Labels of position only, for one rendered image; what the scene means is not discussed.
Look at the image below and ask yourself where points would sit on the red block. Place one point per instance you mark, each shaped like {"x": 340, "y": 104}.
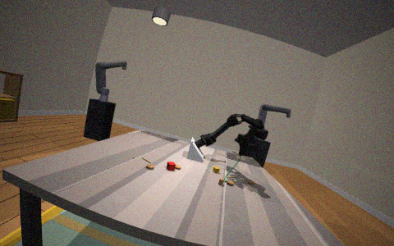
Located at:
{"x": 171, "y": 166}

